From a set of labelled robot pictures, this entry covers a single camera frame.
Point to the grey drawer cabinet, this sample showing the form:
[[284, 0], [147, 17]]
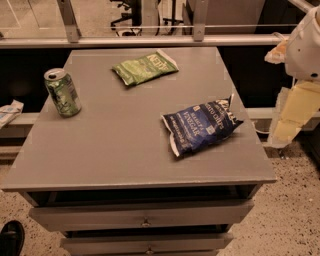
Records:
[[116, 151]]

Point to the lower grey drawer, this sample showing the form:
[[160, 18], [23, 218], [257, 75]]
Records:
[[153, 245]]

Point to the blue vinegar chip bag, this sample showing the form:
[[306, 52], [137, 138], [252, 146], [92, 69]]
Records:
[[199, 126]]

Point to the black office chair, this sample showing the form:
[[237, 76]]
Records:
[[133, 12]]

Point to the grey metal railing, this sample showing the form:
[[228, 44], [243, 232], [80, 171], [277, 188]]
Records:
[[26, 24]]

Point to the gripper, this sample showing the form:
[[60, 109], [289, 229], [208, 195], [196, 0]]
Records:
[[305, 53]]

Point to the green soda can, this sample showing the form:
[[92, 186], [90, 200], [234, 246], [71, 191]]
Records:
[[62, 91]]

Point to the upper grey drawer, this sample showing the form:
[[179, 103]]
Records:
[[148, 215]]

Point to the black shoe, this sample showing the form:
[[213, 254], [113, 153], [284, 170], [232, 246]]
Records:
[[12, 238]]

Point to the white crumpled packet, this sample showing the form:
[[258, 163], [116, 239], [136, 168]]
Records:
[[10, 112]]

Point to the grey drawer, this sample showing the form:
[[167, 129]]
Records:
[[148, 215], [153, 245]]

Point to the green jalapeno chip bag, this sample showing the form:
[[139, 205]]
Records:
[[148, 67]]

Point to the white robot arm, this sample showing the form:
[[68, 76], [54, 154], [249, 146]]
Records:
[[301, 55]]

